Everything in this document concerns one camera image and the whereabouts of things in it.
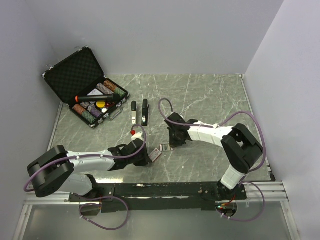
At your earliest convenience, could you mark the red white staple box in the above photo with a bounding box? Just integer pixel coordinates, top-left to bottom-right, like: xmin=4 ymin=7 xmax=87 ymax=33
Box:
xmin=149 ymin=148 xmax=162 ymax=162

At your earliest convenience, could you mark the striped staple strip pack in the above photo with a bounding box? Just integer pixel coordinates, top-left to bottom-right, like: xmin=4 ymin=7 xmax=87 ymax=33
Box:
xmin=159 ymin=143 xmax=173 ymax=152

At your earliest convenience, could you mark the black poker chip case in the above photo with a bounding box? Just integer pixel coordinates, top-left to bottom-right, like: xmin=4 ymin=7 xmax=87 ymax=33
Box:
xmin=42 ymin=46 xmax=130 ymax=129

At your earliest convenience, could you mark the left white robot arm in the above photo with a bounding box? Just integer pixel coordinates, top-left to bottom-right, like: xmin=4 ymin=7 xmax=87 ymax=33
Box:
xmin=27 ymin=138 xmax=152 ymax=201

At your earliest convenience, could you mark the yellow poker chip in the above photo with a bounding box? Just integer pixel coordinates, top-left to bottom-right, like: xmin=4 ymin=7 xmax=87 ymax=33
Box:
xmin=96 ymin=101 xmax=106 ymax=109

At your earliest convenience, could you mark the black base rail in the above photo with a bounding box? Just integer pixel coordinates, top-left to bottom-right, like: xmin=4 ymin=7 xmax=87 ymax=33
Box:
xmin=68 ymin=182 xmax=247 ymax=213

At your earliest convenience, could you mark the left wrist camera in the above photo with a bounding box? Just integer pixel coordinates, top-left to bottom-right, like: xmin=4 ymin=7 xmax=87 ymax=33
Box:
xmin=130 ymin=129 xmax=145 ymax=142

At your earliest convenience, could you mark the grey and black stapler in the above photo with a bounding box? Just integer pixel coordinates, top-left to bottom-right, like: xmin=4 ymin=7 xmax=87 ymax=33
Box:
xmin=131 ymin=100 xmax=137 ymax=125

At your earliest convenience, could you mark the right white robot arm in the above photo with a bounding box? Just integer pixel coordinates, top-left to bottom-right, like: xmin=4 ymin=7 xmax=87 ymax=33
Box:
xmin=164 ymin=112 xmax=264 ymax=199

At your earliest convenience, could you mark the black orange marker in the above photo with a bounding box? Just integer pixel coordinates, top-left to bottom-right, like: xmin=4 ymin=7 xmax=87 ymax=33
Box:
xmin=75 ymin=93 xmax=121 ymax=103

